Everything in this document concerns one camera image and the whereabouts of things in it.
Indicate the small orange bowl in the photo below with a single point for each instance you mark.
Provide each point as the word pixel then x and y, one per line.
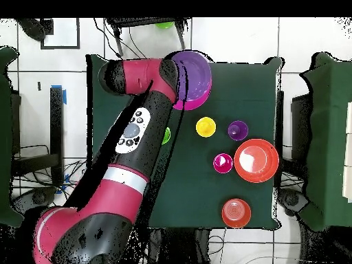
pixel 236 213

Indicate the green side table cloth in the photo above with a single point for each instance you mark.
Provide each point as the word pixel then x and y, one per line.
pixel 330 137
pixel 5 137

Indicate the pink bowl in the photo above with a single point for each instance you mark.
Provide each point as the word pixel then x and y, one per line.
pixel 198 105

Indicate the black cross beam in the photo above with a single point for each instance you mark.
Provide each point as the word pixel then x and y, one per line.
pixel 35 164

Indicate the green bowl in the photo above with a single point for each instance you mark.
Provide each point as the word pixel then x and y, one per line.
pixel 165 25

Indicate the blue tape strip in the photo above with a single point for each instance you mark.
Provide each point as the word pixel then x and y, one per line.
pixel 64 97

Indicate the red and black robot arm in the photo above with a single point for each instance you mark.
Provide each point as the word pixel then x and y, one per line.
pixel 115 198

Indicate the purple cup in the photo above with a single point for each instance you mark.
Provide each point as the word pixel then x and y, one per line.
pixel 238 130

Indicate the black pedestal foot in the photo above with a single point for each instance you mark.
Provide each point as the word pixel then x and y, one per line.
pixel 38 196
pixel 291 199

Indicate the black upright post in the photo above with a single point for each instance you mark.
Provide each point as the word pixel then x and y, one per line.
pixel 56 123

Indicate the red cup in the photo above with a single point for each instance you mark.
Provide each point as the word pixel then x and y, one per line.
pixel 222 163

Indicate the white boxes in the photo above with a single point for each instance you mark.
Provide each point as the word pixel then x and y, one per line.
pixel 348 151

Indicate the person's foot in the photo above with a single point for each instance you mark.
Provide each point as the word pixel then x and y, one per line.
pixel 33 29

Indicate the large orange bowl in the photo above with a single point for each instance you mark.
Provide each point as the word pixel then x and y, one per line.
pixel 255 161

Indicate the black metal stool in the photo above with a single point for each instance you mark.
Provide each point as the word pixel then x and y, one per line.
pixel 132 21

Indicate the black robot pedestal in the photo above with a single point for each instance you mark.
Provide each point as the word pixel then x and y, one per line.
pixel 178 247

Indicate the green cup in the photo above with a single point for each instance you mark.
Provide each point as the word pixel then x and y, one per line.
pixel 167 136

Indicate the yellow cup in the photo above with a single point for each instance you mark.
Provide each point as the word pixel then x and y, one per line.
pixel 205 127

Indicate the purple bowl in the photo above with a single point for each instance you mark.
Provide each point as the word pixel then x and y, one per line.
pixel 196 74

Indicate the dark green tablecloth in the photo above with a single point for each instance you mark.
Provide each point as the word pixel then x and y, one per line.
pixel 242 90

